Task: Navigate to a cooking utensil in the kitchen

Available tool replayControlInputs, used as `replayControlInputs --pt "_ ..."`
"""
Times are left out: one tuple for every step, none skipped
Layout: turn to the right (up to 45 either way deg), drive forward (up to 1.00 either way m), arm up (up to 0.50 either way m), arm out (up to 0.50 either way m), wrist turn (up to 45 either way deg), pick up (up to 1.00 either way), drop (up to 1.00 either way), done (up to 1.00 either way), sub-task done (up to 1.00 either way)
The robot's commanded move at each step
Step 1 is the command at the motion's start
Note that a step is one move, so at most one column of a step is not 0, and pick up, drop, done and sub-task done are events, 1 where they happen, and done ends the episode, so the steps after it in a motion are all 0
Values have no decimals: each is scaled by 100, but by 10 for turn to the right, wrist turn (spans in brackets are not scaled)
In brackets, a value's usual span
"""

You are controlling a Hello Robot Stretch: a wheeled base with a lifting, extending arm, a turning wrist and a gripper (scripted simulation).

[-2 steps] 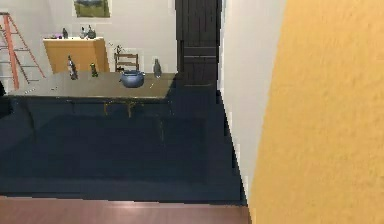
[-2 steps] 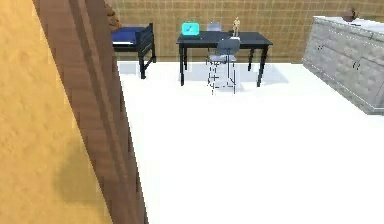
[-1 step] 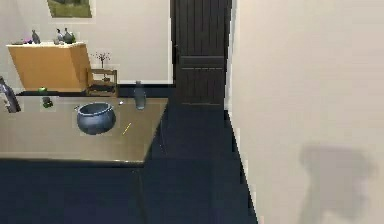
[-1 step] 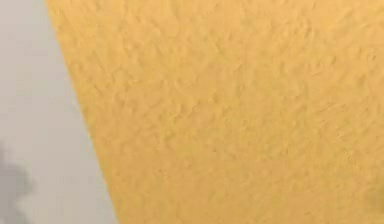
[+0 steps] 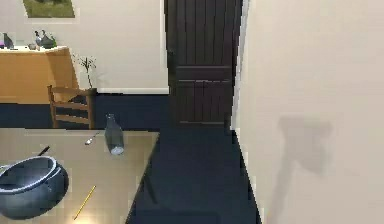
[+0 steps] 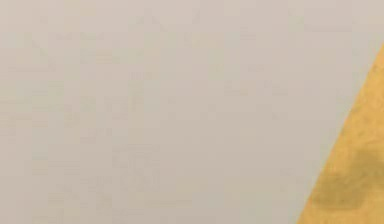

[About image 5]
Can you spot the dark brown room door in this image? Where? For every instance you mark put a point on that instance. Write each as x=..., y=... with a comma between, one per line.
x=203, y=63

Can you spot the grey glass bottle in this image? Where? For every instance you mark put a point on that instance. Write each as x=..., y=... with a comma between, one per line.
x=114, y=136

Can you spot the silver spoon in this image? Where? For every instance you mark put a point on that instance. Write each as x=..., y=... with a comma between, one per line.
x=90, y=140

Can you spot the beige dining table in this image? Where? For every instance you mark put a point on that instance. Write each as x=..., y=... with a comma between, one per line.
x=100, y=173

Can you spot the thin green house plant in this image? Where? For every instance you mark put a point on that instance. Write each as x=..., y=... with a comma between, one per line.
x=87, y=68

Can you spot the brown wooden chair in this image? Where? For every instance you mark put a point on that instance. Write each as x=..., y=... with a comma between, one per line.
x=71, y=106

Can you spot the yellow pencil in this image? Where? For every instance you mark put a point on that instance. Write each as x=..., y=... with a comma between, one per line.
x=85, y=201

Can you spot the dark grey kettle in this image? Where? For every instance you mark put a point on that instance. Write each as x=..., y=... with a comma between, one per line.
x=46, y=40

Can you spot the orange wooden cupboard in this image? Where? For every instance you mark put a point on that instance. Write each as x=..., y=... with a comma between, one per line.
x=33, y=75

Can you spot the small grey cup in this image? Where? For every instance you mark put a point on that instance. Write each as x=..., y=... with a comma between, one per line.
x=32, y=46

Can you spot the framed green landscape picture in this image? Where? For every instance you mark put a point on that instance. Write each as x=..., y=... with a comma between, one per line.
x=48, y=8

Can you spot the dark blue-grey pot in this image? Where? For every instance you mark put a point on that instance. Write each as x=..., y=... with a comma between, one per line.
x=30, y=188

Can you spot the dark grey bottle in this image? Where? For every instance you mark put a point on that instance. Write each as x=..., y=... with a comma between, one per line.
x=7, y=41

